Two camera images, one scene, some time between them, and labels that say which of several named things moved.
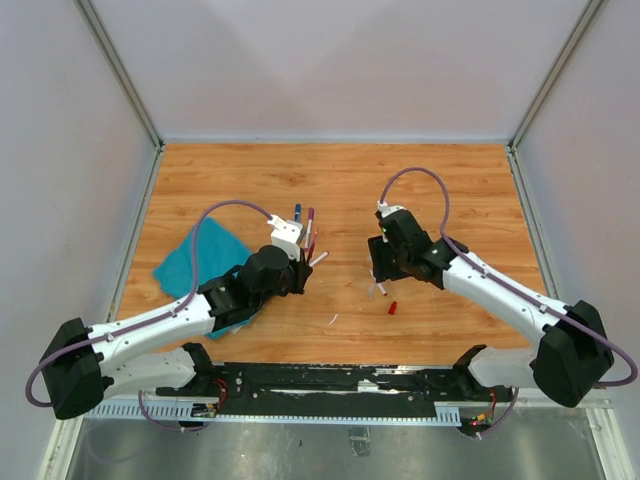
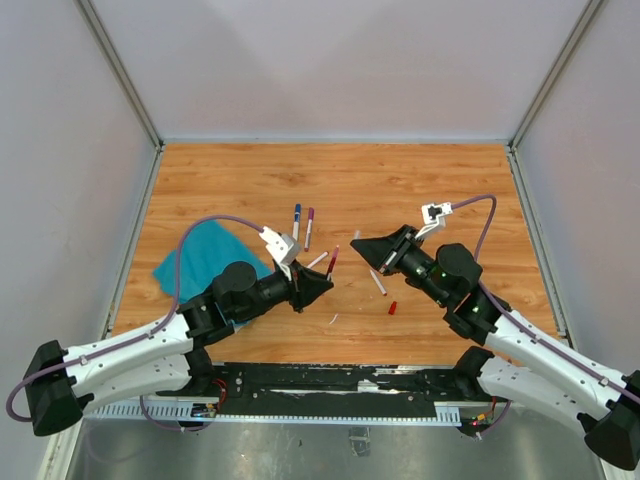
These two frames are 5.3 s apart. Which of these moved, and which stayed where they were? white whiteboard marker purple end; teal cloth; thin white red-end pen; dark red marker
Moved: dark red marker
Stayed: teal cloth; thin white red-end pen; white whiteboard marker purple end
